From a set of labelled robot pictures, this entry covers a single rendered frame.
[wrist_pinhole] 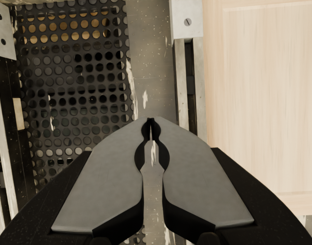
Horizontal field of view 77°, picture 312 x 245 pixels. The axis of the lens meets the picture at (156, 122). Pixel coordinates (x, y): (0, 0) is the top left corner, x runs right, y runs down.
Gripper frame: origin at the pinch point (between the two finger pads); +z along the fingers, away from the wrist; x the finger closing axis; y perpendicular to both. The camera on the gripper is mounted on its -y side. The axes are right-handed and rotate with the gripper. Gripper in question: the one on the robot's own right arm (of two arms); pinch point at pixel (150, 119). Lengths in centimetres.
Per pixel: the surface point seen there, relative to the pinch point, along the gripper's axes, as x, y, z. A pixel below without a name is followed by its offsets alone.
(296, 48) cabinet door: 34.0, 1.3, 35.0
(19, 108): -32.4, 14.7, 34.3
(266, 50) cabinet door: 27.3, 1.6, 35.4
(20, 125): -32.2, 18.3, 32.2
